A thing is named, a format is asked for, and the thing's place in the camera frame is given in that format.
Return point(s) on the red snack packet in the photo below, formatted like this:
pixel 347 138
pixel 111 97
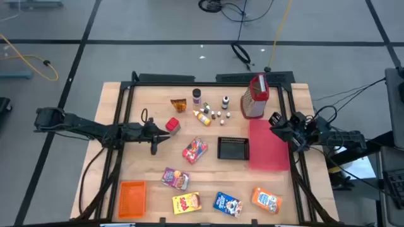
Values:
pixel 172 125

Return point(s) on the black beam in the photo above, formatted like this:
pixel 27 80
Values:
pixel 378 140

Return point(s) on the orange taco mix packet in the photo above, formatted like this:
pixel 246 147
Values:
pixel 179 105

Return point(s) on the yellow squeeze bottle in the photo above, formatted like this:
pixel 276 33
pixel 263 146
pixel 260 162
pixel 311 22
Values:
pixel 203 119

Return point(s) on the purple Raisin Bran cereal box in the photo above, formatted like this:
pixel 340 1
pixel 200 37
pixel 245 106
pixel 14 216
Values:
pixel 175 179

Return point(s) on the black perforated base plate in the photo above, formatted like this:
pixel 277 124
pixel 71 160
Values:
pixel 233 77

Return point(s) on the grey floor rail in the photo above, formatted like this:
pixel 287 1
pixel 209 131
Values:
pixel 34 3

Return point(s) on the black caster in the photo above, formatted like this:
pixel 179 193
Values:
pixel 4 105

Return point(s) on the orange plastic basket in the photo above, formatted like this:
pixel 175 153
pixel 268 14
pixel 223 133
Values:
pixel 132 200

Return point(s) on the grey cabinet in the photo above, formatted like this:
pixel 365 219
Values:
pixel 394 110

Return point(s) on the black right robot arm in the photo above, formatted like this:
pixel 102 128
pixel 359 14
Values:
pixel 344 138

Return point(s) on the red Froot Loops cereal box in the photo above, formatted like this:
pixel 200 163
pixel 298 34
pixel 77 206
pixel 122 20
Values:
pixel 194 150

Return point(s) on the white panel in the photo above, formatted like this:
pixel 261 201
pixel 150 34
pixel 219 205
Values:
pixel 356 167

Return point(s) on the blue-grey floor bar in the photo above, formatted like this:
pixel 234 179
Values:
pixel 15 75

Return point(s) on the orange cereal box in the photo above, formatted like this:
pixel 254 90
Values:
pixel 266 200

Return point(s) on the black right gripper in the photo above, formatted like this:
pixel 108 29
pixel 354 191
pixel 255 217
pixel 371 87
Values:
pixel 296 132

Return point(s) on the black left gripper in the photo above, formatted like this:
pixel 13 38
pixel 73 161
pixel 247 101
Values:
pixel 148 131

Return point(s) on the small dropper bottle white cap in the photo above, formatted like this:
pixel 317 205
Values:
pixel 213 115
pixel 218 113
pixel 205 110

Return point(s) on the yellow Corn Pops cereal box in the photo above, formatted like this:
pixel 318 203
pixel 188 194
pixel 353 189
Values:
pixel 186 203

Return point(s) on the blue Frosted Flakes cereal box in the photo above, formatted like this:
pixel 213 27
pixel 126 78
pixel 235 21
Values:
pixel 227 204

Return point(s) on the small black dropper bottle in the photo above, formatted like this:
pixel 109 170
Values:
pixel 228 115

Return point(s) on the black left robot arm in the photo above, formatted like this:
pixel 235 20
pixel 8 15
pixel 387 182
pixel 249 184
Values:
pixel 79 124

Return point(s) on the black plastic basket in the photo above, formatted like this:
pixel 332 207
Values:
pixel 233 148

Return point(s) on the small green dropper bottle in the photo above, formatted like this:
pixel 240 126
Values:
pixel 206 105

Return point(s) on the spice jar purple label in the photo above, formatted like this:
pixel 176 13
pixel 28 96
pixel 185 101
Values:
pixel 197 97

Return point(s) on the black aluminium table frame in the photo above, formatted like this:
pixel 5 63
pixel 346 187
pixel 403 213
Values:
pixel 205 84

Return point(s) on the black keyboard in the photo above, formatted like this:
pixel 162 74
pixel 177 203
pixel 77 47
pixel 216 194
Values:
pixel 394 189

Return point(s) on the pink translucent plastic bin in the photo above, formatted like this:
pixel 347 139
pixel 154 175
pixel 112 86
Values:
pixel 268 151

